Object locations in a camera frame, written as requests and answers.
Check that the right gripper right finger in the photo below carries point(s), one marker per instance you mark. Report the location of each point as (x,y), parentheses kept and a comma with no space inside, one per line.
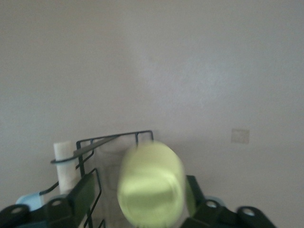
(209,213)

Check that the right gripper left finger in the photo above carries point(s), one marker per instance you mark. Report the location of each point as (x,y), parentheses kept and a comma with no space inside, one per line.
(78,199)

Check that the yellow plastic cup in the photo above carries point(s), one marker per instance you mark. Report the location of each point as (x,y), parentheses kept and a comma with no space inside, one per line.
(152,185)

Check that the brown tape patch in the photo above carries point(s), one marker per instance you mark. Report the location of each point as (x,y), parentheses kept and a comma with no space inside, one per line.
(240,136)

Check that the brown paper table cover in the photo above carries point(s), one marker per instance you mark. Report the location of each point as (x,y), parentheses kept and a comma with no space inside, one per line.
(190,71)

